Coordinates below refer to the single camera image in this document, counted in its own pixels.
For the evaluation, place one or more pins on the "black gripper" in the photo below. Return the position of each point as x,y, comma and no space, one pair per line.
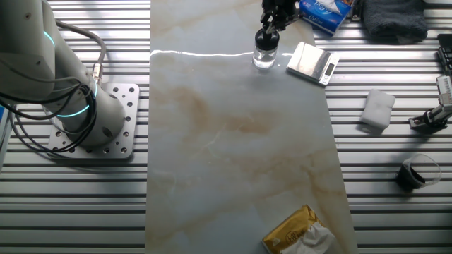
280,7

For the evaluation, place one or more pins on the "black knobbed jar lid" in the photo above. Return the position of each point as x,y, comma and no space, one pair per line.
266,40

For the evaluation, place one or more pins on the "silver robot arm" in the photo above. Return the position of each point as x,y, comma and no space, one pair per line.
28,53

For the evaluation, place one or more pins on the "blue tissue pack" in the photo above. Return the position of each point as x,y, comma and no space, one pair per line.
323,17

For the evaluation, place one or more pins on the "silver digital pocket scale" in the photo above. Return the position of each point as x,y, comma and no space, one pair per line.
309,60

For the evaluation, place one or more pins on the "dark grey towel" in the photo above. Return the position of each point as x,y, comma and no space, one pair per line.
395,19

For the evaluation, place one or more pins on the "white foam sponge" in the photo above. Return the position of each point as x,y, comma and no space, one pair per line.
378,109

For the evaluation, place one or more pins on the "clear plastic cup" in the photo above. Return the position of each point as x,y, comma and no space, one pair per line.
411,174

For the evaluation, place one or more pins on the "gold tissue pack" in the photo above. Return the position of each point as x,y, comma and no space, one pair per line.
286,233

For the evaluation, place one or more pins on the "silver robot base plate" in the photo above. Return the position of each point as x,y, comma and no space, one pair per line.
129,116

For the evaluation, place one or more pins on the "small silver camera on stand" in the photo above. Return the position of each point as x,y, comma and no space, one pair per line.
436,116

